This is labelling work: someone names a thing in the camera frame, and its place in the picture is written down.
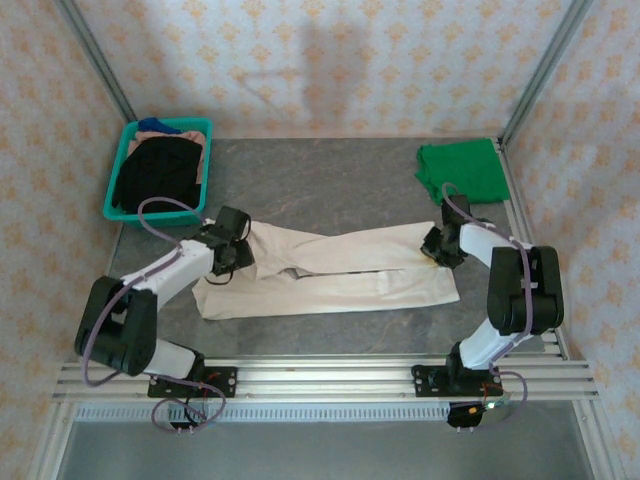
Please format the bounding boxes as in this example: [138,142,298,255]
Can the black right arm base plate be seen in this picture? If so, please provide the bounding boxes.
[412,364,501,399]

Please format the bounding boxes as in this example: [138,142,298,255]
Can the white slotted cable duct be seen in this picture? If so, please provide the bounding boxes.
[74,403,451,424]

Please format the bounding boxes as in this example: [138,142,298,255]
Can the aluminium side rail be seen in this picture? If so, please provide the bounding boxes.
[487,137,569,361]

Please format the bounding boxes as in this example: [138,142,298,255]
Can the cream t-shirt with robot print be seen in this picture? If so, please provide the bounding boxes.
[192,219,461,321]

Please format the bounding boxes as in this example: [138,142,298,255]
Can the black t-shirt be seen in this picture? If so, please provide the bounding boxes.
[110,135,204,214]

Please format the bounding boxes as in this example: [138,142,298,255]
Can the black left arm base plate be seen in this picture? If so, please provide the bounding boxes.
[147,366,239,399]

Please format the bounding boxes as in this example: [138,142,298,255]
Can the aluminium frame post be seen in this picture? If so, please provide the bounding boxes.
[499,0,596,146]
[54,0,139,124]

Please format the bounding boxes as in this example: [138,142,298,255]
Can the teal plastic basket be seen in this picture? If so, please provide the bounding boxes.
[102,117,215,230]

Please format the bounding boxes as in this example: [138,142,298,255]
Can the black controller box with lights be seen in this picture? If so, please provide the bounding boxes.
[446,397,511,432]

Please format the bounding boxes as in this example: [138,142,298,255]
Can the aluminium mounting rail beam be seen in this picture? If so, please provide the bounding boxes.
[52,357,600,404]

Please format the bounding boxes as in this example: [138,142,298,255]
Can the green t-shirt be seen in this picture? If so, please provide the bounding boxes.
[413,138,510,206]

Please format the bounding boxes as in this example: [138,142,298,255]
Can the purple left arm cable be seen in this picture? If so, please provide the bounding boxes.
[79,196,226,434]

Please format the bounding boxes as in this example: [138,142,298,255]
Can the blue garment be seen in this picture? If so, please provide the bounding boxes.
[138,116,182,136]

